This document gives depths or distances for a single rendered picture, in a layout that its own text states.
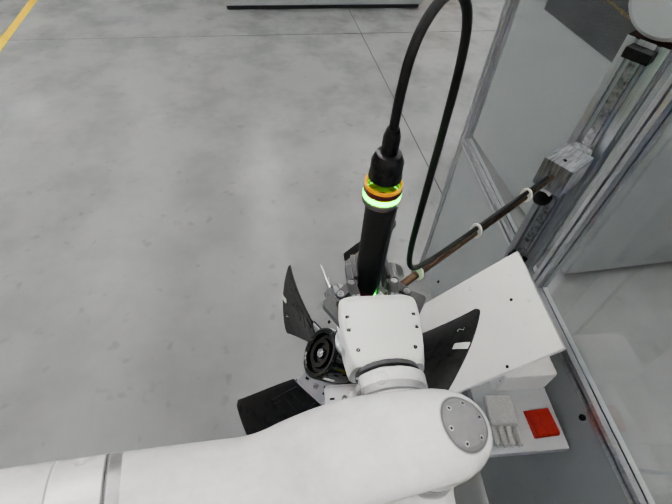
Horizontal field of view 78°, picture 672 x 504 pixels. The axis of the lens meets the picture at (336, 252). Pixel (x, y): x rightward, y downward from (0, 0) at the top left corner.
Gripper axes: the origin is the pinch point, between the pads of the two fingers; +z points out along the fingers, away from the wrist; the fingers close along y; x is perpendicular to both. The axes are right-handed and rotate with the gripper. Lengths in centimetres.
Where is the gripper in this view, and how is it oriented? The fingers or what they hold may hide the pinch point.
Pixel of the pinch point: (369, 271)
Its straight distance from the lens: 58.4
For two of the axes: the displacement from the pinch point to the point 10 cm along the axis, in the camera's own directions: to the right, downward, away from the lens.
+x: 0.6, -6.5, -7.6
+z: -0.9, -7.6, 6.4
